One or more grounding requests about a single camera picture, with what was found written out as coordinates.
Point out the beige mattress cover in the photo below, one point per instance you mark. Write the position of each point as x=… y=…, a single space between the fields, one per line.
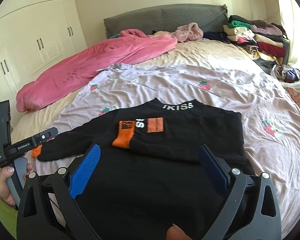
x=202 y=52

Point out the stack of folded clothes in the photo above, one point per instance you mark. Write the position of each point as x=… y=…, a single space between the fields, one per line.
x=267 y=44

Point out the cream wardrobe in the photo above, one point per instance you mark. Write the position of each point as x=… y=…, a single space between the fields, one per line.
x=34 y=35

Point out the dusty pink fluffy garment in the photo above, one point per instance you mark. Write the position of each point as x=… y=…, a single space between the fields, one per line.
x=188 y=32

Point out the dark navy garment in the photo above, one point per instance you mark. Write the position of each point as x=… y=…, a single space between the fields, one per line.
x=216 y=36

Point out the pink blanket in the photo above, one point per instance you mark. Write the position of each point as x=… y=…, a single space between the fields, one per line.
x=131 y=47

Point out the black orange knit sweater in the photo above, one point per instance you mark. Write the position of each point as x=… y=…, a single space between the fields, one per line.
x=149 y=176

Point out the right hand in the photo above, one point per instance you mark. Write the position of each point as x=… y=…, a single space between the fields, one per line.
x=175 y=233

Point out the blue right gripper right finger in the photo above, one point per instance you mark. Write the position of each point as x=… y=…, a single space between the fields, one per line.
x=216 y=169

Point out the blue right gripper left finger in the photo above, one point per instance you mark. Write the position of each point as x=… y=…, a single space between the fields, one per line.
x=81 y=175

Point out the grey quilted headboard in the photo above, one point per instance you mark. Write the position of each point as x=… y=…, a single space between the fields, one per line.
x=168 y=18

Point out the left hand red nails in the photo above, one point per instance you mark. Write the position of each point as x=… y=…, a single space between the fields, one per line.
x=5 y=195

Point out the lilac strawberry bed sheet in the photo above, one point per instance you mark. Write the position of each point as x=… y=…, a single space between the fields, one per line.
x=271 y=119

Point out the green left sleeve forearm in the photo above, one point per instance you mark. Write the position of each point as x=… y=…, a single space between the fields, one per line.
x=8 y=218

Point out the white bag with clothes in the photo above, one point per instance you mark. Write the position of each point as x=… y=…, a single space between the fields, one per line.
x=287 y=75

